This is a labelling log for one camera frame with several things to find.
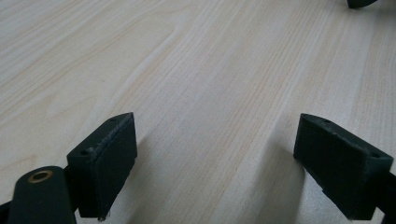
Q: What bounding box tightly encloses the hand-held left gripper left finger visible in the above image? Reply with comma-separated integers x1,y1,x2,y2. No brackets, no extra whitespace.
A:
66,112,138,222

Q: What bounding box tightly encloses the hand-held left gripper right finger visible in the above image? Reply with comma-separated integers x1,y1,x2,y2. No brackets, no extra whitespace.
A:
292,113,394,221

